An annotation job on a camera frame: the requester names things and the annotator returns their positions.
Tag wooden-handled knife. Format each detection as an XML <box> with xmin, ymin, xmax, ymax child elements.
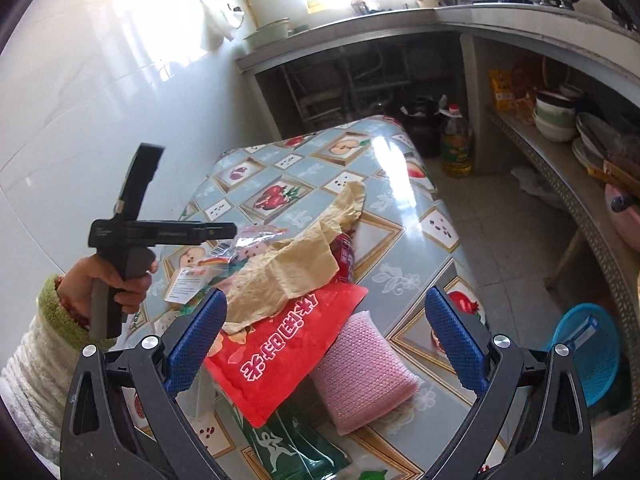
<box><xmin>602</xmin><ymin>157</ymin><xmax>640</xmax><ymax>196</ymax></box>

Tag perforated metal shelf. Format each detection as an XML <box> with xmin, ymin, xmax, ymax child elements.
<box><xmin>487</xmin><ymin>107</ymin><xmax>636</xmax><ymax>361</ymax></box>

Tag person's left forearm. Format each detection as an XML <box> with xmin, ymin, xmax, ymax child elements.
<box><xmin>0</xmin><ymin>274</ymin><xmax>118</xmax><ymax>471</ymax></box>

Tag red snack bag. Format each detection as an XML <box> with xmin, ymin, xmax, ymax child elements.
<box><xmin>204</xmin><ymin>281</ymin><xmax>370</xmax><ymax>429</ymax></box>

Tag dark container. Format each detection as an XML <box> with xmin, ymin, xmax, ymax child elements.
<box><xmin>400</xmin><ymin>95</ymin><xmax>443</xmax><ymax>158</ymax></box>

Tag white plastic bag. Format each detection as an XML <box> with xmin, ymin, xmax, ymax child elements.
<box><xmin>510</xmin><ymin>166</ymin><xmax>568</xmax><ymax>208</ymax></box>

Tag orange snack packet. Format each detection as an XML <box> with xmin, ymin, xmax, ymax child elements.
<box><xmin>489</xmin><ymin>67</ymin><xmax>518</xmax><ymax>111</ymax></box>

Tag red drink can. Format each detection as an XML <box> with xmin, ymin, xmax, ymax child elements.
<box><xmin>330</xmin><ymin>231</ymin><xmax>357</xmax><ymax>285</ymax></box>

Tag fruit-print tablecloth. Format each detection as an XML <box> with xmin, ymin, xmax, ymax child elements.
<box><xmin>117</xmin><ymin>115</ymin><xmax>488</xmax><ymax>480</ymax></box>

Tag wooden stick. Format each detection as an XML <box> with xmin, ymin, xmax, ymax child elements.
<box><xmin>545</xmin><ymin>232</ymin><xmax>583</xmax><ymax>288</ymax></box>

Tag blue plastic basket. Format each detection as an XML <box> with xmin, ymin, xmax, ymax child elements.
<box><xmin>547</xmin><ymin>302</ymin><xmax>623</xmax><ymax>408</ymax></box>

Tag stack of bowls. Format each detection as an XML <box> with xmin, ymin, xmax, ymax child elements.
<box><xmin>532</xmin><ymin>87</ymin><xmax>581</xmax><ymax>143</ymax></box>

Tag cooking oil bottle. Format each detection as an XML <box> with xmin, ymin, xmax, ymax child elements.
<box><xmin>440</xmin><ymin>104</ymin><xmax>475</xmax><ymax>179</ymax></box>

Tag stack of plates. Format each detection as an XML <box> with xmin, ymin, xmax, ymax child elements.
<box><xmin>572</xmin><ymin>112</ymin><xmax>621</xmax><ymax>171</ymax></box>

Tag sink drain pipes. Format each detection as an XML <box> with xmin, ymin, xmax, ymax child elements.
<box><xmin>280</xmin><ymin>45</ymin><xmax>416</xmax><ymax>121</ymax></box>

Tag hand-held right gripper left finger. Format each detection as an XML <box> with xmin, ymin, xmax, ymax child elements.
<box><xmin>60</xmin><ymin>287</ymin><xmax>229</xmax><ymax>480</ymax></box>

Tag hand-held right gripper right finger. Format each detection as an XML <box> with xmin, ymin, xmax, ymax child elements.
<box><xmin>425</xmin><ymin>286</ymin><xmax>596</xmax><ymax>480</ymax></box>

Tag green plastic packet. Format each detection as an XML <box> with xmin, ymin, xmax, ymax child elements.
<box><xmin>245</xmin><ymin>402</ymin><xmax>353</xmax><ymax>480</ymax></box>

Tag beige paper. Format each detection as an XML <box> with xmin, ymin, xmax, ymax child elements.
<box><xmin>222</xmin><ymin>180</ymin><xmax>367</xmax><ymax>333</ymax></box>

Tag hanging white plastic bags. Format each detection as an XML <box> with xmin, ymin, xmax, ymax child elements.
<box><xmin>202</xmin><ymin>0</ymin><xmax>246</xmax><ymax>51</ymax></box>

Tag person's left hand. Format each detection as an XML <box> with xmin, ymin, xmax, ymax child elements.
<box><xmin>56</xmin><ymin>255</ymin><xmax>160</xmax><ymax>333</ymax></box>

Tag clear plastic wrapper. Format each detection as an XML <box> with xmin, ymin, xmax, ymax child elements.
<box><xmin>165</xmin><ymin>225</ymin><xmax>291</xmax><ymax>306</ymax></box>

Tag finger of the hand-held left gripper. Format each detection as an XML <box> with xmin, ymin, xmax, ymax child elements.
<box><xmin>159</xmin><ymin>222</ymin><xmax>238</xmax><ymax>247</ymax></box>

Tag white and blue carton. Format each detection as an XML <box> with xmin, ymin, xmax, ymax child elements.
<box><xmin>569</xmin><ymin>314</ymin><xmax>599</xmax><ymax>352</ymax></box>

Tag green basin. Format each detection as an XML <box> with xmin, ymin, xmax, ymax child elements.
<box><xmin>243</xmin><ymin>19</ymin><xmax>291</xmax><ymax>53</ymax></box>

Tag concrete kitchen counter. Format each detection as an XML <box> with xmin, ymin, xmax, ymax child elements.
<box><xmin>235</xmin><ymin>2</ymin><xmax>640</xmax><ymax>76</ymax></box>

